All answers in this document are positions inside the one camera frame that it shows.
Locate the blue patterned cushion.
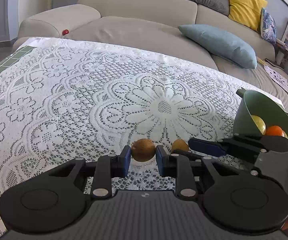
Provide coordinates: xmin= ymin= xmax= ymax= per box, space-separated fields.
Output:
xmin=260 ymin=8 xmax=277 ymax=45

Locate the light blue pillow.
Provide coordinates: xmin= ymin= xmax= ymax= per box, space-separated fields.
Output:
xmin=178 ymin=24 xmax=257 ymax=69

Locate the small red ball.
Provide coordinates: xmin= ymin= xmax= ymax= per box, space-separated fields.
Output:
xmin=62 ymin=29 xmax=69 ymax=36

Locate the yellow-green apple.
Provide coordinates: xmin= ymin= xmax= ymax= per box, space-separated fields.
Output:
xmin=251 ymin=115 xmax=266 ymax=135

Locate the beige sectional sofa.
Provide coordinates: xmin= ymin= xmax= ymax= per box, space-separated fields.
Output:
xmin=13 ymin=0 xmax=288 ymax=112

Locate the green plastic bowl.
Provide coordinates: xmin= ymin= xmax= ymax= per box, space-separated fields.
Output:
xmin=233 ymin=88 xmax=288 ymax=137

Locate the orange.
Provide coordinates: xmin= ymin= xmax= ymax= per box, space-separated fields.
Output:
xmin=265 ymin=125 xmax=284 ymax=137

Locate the yellow lemon fruit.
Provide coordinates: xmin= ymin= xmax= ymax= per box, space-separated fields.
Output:
xmin=282 ymin=131 xmax=288 ymax=139

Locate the printed paper sheet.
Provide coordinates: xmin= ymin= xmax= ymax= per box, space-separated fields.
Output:
xmin=264 ymin=65 xmax=288 ymax=93

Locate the yellow cushion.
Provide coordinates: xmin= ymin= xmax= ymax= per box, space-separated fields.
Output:
xmin=228 ymin=0 xmax=267 ymax=32

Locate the brown kiwi fruit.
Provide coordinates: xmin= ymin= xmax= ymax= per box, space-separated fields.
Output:
xmin=131 ymin=138 xmax=155 ymax=162
xmin=171 ymin=139 xmax=189 ymax=152

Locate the white lace tablecloth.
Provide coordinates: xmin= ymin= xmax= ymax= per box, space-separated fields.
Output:
xmin=0 ymin=38 xmax=254 ymax=236

